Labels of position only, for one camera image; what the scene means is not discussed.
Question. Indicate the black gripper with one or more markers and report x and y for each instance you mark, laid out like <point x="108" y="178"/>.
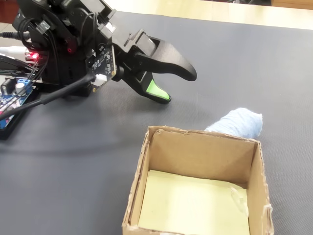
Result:
<point x="127" y="44"/>

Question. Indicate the light blue cloth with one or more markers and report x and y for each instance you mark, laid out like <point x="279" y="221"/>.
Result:
<point x="239" y="120"/>

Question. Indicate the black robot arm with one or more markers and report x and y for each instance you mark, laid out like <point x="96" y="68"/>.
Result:
<point x="61" y="61"/>

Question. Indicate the open cardboard box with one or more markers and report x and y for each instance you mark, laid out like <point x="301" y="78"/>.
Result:
<point x="205" y="149"/>

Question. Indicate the yellow paper box liner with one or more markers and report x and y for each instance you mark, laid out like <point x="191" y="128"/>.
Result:
<point x="190" y="203"/>

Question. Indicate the servo driver circuit board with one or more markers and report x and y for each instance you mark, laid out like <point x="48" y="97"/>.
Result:
<point x="33" y="56"/>

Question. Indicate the dark grey table mat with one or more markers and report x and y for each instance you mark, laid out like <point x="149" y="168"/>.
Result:
<point x="73" y="171"/>

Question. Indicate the blue controller circuit board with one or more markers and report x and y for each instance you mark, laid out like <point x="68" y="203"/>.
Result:
<point x="12" y="102"/>

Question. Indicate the gripper camera circuit board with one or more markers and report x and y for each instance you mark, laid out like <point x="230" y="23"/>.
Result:
<point x="105" y="63"/>

